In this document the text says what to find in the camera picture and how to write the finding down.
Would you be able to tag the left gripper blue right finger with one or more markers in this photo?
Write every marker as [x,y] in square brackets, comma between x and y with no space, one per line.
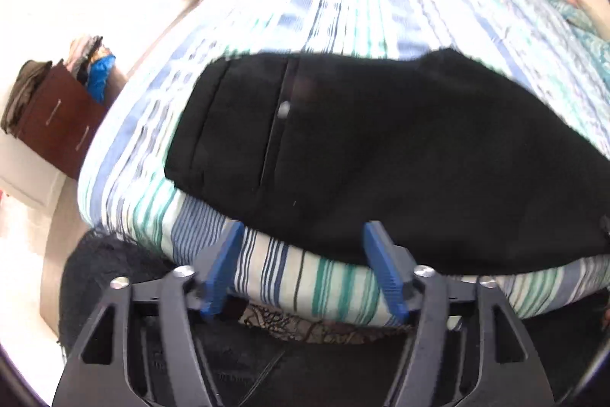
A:
[393,267]

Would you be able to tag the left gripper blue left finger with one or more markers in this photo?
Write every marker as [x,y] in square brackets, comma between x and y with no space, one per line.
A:
[215,268]

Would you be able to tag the black pants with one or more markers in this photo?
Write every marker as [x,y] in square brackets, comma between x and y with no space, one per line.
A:
[464,168]

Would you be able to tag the brown wooden dresser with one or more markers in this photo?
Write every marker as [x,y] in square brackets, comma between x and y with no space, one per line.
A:
[60,121]

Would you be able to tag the striped blue green bedsheet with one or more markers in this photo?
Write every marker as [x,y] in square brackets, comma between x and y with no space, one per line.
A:
[122,187]

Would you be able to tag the teal floral pillow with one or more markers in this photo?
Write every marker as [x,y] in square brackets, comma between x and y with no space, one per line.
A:
[584,30]

